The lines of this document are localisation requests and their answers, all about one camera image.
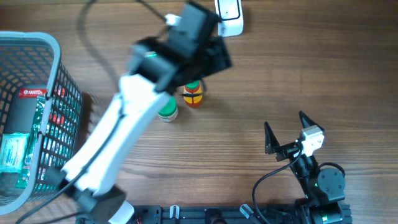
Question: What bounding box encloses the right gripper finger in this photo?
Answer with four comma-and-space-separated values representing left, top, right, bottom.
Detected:
298, 111, 325, 131
264, 121, 280, 154

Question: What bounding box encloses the red sauce bottle green cap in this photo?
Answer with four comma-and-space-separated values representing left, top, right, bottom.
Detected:
182, 80, 203, 108

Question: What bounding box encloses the green lid spice jar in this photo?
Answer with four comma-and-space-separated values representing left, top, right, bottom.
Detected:
158, 97, 178, 122

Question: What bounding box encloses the red instant coffee stick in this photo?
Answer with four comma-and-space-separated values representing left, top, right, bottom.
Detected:
18, 88, 47, 99

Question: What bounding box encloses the teal wet wipes pack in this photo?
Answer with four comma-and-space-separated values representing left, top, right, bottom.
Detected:
1, 133, 29, 173

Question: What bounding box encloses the green glove package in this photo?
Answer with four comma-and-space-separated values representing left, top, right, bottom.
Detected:
16, 96, 46, 189

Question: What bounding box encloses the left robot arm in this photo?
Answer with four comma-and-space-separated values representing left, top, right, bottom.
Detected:
47, 1, 232, 223

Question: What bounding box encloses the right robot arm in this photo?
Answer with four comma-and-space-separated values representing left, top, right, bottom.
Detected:
264, 111, 353, 224

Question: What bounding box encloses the white barcode scanner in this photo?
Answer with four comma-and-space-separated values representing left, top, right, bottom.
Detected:
214, 0, 244, 37

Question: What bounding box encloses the grey plastic mesh basket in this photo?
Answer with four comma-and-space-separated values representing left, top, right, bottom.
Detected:
1, 31, 83, 215

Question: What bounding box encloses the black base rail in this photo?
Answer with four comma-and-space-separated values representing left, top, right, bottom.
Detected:
75, 203, 353, 224

